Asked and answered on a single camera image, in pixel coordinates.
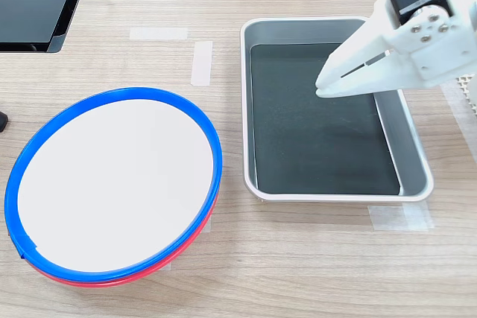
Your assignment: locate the red-rimmed round white plate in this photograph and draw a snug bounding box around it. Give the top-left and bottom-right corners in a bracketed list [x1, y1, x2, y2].
[22, 183, 224, 289]

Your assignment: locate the steel rectangular tray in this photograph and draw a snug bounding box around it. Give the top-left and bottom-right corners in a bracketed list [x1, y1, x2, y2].
[239, 16, 435, 203]

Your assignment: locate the blue-rimmed round white plate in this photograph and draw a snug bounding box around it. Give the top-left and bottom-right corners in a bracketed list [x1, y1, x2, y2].
[4, 86, 224, 282]

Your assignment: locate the black glossy device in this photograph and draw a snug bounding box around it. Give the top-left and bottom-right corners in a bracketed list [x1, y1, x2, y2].
[0, 0, 94, 54]

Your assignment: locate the pale perforated base plate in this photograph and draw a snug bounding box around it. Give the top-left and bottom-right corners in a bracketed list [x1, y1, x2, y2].
[457, 74, 477, 115]

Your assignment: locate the black tray mat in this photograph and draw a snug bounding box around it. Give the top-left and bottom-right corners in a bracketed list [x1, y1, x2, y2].
[248, 42, 402, 196]

